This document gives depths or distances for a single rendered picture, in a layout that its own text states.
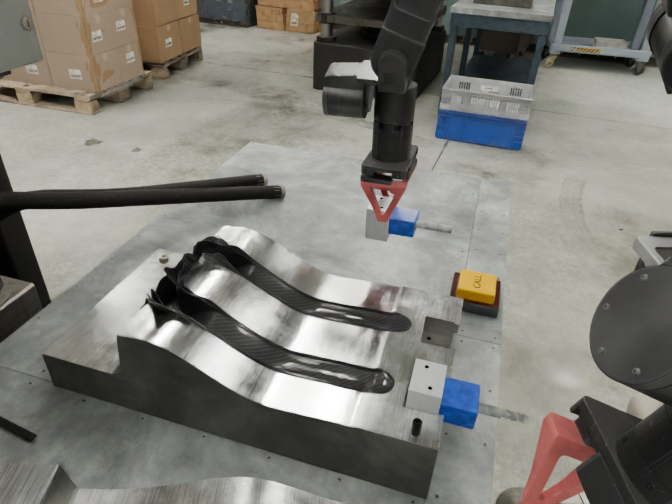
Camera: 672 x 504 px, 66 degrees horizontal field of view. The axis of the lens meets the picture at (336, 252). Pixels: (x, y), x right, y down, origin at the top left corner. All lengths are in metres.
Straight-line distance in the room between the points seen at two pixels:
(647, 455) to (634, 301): 0.10
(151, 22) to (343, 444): 4.71
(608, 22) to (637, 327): 6.79
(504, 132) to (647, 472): 3.53
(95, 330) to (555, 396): 1.55
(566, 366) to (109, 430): 1.67
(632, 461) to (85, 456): 0.57
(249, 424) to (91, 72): 3.89
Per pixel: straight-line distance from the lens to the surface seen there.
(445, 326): 0.72
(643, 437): 0.34
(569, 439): 0.38
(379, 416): 0.58
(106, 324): 0.77
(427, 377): 0.59
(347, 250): 0.99
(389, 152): 0.75
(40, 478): 0.57
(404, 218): 0.80
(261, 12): 7.49
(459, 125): 3.82
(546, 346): 2.13
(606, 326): 0.28
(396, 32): 0.67
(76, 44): 4.36
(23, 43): 1.19
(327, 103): 0.74
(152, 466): 0.68
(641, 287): 0.28
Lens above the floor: 1.34
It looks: 34 degrees down
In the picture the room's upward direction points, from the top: 3 degrees clockwise
